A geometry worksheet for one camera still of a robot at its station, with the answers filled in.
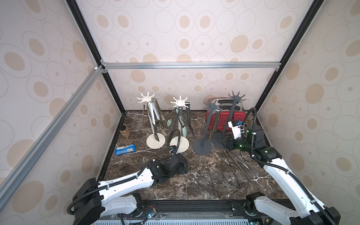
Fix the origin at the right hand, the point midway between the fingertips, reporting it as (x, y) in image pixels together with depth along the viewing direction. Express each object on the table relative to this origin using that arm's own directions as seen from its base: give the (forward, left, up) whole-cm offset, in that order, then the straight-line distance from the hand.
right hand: (226, 136), depth 76 cm
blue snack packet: (0, +67, -20) cm, 70 cm away
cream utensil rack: (+11, +24, -23) cm, 35 cm away
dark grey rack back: (+7, +11, -22) cm, 25 cm away
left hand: (-12, +21, -11) cm, 27 cm away
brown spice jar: (+11, +66, -13) cm, 68 cm away
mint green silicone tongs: (+9, +33, +1) cm, 34 cm away
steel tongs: (+12, +5, +4) cm, 13 cm away
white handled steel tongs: (+6, +40, +13) cm, 42 cm away
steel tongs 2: (-9, -17, -24) cm, 31 cm away
